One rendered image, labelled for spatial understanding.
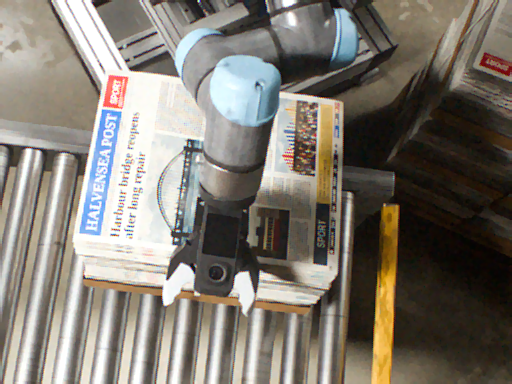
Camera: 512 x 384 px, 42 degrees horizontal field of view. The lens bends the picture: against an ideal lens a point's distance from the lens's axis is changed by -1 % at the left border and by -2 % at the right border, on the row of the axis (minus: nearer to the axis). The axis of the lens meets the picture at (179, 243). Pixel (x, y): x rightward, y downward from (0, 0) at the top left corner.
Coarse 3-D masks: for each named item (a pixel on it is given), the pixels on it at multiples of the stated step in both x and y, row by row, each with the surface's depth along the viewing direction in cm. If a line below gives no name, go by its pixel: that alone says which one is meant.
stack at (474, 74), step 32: (480, 0) 150; (448, 32) 170; (480, 32) 135; (448, 64) 155; (480, 64) 129; (416, 96) 178; (448, 96) 141; (480, 96) 136; (416, 128) 159; (448, 128) 151; (384, 160) 182; (448, 160) 163; (480, 160) 157; (416, 192) 186; (448, 192) 178; (416, 224) 205; (448, 224) 195; (480, 224) 185; (480, 256) 204
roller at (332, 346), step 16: (352, 208) 123; (352, 224) 123; (352, 240) 122; (336, 288) 119; (336, 304) 118; (320, 320) 120; (336, 320) 117; (320, 336) 118; (336, 336) 117; (320, 352) 117; (336, 352) 116; (320, 368) 116; (336, 368) 115
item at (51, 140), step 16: (0, 128) 124; (16, 128) 124; (32, 128) 124; (48, 128) 124; (64, 128) 124; (0, 144) 123; (16, 144) 123; (32, 144) 123; (48, 144) 123; (64, 144) 124; (80, 144) 124; (16, 160) 131; (48, 160) 129; (352, 176) 124; (368, 176) 124; (384, 176) 125; (352, 192) 124; (368, 192) 124; (384, 192) 124; (368, 208) 132
